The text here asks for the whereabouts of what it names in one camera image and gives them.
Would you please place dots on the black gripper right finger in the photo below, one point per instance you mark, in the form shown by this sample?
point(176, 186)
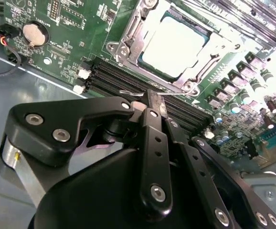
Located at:
point(197, 165)

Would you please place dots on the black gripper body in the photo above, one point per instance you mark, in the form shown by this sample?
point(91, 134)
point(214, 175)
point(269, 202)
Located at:
point(92, 195)

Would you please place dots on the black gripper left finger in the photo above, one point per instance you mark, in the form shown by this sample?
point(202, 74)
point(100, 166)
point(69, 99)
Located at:
point(92, 107)

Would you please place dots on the metal locking lever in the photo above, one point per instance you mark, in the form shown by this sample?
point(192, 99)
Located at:
point(176, 93)

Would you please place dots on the metal socket cover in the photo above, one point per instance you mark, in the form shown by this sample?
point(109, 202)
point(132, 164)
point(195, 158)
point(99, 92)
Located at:
point(144, 31)

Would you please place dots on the silver square CPU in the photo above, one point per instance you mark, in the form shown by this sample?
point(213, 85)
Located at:
point(176, 47)

